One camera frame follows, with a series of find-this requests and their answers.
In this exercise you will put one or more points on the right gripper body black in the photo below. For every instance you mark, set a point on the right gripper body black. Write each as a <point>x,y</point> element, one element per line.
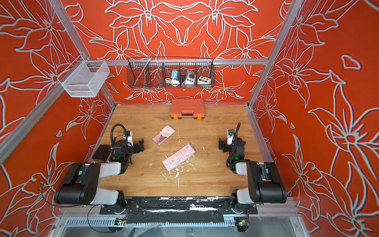
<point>224,144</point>

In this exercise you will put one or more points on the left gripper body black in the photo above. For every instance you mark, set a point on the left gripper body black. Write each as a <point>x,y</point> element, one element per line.
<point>135,145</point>

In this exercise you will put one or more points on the pink ruler set pouch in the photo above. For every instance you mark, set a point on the pink ruler set pouch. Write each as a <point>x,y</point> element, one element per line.
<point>179,157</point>

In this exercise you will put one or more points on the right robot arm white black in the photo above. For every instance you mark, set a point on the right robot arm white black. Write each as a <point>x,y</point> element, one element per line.
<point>264,182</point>

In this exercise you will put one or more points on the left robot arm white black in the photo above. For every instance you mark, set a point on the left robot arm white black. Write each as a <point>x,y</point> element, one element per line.
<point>80,186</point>

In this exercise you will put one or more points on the black box on table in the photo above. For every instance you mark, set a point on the black box on table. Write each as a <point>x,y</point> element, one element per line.
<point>102,154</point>

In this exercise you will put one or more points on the orange plastic tool case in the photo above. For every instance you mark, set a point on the orange plastic tool case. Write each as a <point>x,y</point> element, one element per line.
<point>187,108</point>

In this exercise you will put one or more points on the white button box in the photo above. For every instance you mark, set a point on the white button box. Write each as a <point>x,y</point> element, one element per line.
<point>203,81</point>

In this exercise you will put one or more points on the white round-dial device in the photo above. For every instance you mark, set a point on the white round-dial device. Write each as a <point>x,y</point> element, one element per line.
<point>190,78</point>

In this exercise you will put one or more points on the blue small box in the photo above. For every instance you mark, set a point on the blue small box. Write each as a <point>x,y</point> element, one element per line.
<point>175,75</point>

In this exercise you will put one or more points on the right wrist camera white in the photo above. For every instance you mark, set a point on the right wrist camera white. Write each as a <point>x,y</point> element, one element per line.
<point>230,137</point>

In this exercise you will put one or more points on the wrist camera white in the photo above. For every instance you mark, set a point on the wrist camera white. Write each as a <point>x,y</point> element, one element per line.
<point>128,138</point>
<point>230,137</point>

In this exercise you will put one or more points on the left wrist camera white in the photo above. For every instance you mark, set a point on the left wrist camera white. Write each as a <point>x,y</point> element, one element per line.
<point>128,138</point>

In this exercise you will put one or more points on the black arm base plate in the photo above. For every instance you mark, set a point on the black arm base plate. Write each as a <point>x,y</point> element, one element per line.
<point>221,205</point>

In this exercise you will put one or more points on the black wire wall basket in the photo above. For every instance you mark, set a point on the black wire wall basket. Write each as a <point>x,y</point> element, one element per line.
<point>155,72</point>

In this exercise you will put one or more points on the white wire wall basket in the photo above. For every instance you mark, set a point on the white wire wall basket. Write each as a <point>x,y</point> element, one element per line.
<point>84,80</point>

